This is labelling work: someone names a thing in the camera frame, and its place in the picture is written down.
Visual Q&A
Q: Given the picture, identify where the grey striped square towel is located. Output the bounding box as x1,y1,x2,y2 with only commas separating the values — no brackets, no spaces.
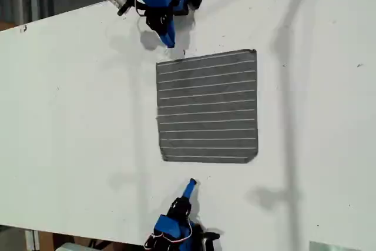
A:
155,48,259,163

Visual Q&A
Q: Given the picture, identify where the white container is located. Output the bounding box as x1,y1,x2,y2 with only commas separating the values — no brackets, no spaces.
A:
54,242,92,251

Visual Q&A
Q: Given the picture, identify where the white table leg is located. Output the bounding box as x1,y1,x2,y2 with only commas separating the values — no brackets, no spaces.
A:
24,229,41,251

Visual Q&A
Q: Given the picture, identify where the camera black stalk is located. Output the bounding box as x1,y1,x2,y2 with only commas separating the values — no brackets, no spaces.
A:
116,0,137,17

